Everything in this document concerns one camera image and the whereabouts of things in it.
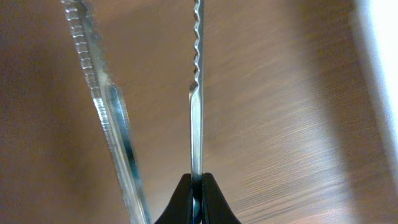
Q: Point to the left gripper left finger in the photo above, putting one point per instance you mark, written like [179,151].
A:
[180,206]

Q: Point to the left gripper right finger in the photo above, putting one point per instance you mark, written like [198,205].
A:
[215,209]

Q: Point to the metal tongs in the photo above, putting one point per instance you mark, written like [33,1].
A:
[111,108]

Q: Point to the white plastic cutlery tray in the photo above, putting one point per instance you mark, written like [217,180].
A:
[377,33]

